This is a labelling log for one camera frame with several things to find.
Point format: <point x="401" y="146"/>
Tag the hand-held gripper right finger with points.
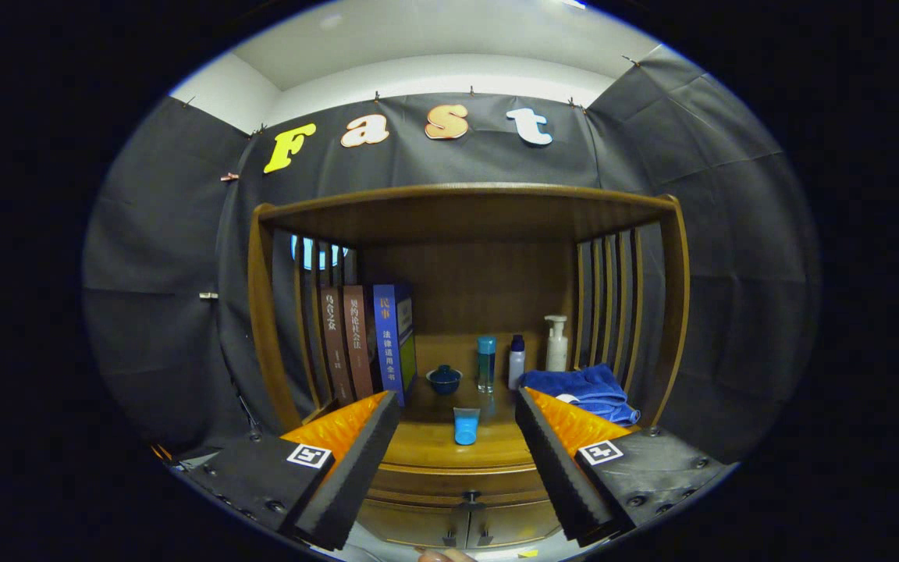
<point x="559" y="467"/>

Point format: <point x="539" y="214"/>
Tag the blue squeeze tube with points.
<point x="466" y="428"/>

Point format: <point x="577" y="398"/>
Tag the black backdrop cloth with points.
<point x="691" y="234"/>

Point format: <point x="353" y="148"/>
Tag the tall blue glass bottle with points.
<point x="486" y="363"/>

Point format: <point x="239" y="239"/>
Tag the folded blue towel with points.
<point x="590" y="386"/>

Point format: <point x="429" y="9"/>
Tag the white bottle with dark cap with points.
<point x="516" y="367"/>

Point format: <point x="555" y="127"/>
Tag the dark blue lidded teacup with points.
<point x="444" y="380"/>

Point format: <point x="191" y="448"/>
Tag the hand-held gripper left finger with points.
<point x="356" y="467"/>

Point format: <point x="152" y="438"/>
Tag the reddish brown book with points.
<point x="357" y="339"/>

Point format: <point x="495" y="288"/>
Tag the blue book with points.
<point x="387" y="339"/>

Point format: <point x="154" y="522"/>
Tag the white pump bottle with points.
<point x="557" y="351"/>

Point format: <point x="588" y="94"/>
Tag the dark brown book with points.
<point x="335" y="343"/>

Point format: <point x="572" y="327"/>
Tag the wooden cabinet door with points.
<point x="516" y="521"/>
<point x="418" y="524"/>

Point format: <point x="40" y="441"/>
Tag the wooden cabinet with slatted sides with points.
<point x="457" y="215"/>

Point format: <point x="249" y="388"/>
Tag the wooden drawer with dark knob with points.
<point x="426" y="481"/>

